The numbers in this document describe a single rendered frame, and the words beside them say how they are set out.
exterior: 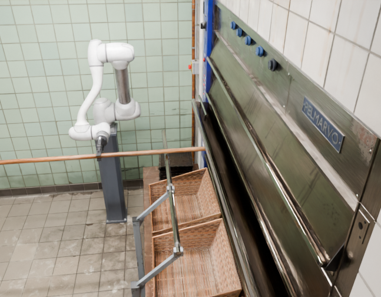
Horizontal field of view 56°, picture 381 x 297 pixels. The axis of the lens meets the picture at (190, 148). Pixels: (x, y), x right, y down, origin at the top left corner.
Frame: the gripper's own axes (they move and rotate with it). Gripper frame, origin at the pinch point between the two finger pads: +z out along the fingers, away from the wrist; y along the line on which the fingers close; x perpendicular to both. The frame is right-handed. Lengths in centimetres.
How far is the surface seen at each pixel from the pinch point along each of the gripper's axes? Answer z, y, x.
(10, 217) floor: -86, 120, 111
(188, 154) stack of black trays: -56, 40, -66
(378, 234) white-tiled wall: 156, -73, -80
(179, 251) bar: 87, 2, -45
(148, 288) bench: 60, 61, -27
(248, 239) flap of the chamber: 105, -21, -71
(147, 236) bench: 15, 62, -27
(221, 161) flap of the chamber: 48, -21, -72
